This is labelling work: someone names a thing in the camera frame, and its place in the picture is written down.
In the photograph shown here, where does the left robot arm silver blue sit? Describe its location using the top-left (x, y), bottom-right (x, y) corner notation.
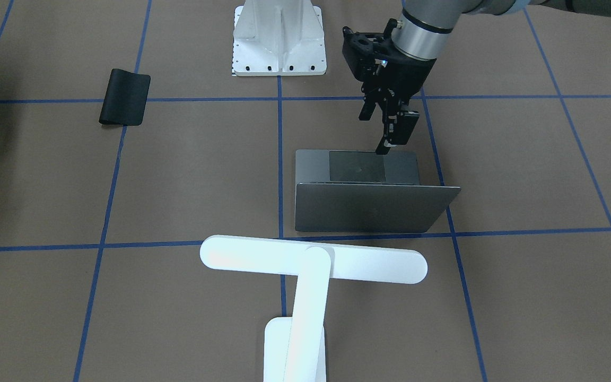
top-left (342, 1), bottom-right (611, 155)

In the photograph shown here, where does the grey laptop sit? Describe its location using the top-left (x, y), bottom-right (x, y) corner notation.
top-left (295, 149), bottom-right (461, 233)

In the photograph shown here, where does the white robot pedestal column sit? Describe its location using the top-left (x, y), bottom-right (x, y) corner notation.
top-left (231, 1), bottom-right (327, 76)

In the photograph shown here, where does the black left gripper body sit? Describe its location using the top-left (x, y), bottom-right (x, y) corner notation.
top-left (361, 59), bottom-right (437, 115)

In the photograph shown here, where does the black mouse pad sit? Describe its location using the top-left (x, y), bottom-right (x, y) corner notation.
top-left (99, 68), bottom-right (151, 126)

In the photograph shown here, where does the white desk lamp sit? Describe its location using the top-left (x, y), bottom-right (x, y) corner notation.
top-left (199, 235), bottom-right (429, 381)

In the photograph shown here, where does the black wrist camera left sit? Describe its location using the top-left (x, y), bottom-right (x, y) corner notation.
top-left (342, 19), bottom-right (399, 82)

